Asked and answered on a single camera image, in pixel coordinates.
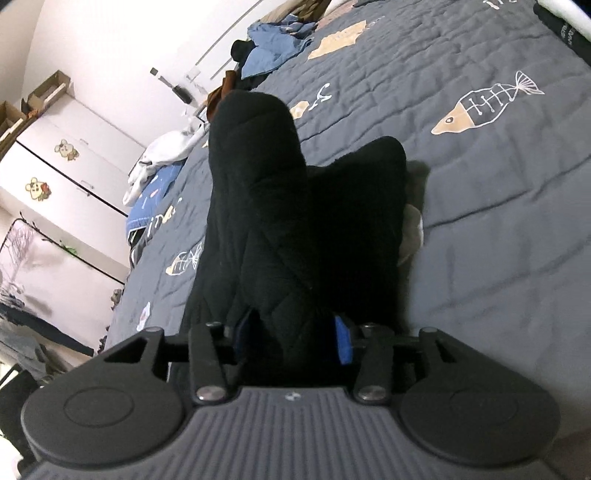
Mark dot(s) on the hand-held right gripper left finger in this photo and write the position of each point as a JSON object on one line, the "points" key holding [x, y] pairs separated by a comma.
{"points": [[242, 337]]}

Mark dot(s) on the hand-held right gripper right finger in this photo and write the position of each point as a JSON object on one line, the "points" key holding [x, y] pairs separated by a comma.
{"points": [[342, 339]]}

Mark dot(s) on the black quilted jacket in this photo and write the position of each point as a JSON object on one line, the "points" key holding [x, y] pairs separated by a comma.
{"points": [[277, 221]]}

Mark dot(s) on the small brown object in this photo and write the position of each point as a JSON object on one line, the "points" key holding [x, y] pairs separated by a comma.
{"points": [[115, 300]]}

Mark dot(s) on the black coat rack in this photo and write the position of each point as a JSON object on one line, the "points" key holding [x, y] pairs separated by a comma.
{"points": [[74, 251]]}

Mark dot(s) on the grey printed quilt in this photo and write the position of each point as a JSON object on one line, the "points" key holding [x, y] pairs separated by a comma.
{"points": [[485, 207]]}

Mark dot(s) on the white crumpled garment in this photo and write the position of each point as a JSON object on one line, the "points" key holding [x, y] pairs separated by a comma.
{"points": [[161, 147]]}

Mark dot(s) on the brown garment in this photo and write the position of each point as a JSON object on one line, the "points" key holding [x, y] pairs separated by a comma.
{"points": [[213, 104]]}

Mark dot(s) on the white wardrobe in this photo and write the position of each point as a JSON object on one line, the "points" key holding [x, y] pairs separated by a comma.
{"points": [[92, 152]]}

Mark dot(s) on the black cylindrical device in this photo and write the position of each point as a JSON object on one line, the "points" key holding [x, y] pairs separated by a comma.
{"points": [[182, 94]]}

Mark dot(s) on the mouse sticker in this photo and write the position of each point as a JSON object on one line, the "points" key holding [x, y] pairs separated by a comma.
{"points": [[66, 150], [38, 189]]}

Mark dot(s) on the black crumpled garment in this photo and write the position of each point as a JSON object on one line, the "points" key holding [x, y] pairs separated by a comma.
{"points": [[241, 50]]}

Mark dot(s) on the blue denim garment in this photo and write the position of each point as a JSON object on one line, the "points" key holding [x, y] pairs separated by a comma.
{"points": [[272, 50]]}

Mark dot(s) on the white bed headboard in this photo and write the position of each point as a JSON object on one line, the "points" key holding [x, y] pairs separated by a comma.
{"points": [[231, 27]]}

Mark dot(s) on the open cardboard box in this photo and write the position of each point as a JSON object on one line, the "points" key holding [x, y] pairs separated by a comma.
{"points": [[11, 122], [48, 90]]}

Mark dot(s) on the beige garment pile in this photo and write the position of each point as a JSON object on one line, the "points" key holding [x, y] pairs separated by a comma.
{"points": [[295, 9]]}

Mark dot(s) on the black folded garment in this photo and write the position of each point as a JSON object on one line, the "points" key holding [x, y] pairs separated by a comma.
{"points": [[561, 34]]}

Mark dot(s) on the white folded towel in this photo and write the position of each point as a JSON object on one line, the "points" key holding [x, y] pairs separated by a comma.
{"points": [[570, 11]]}

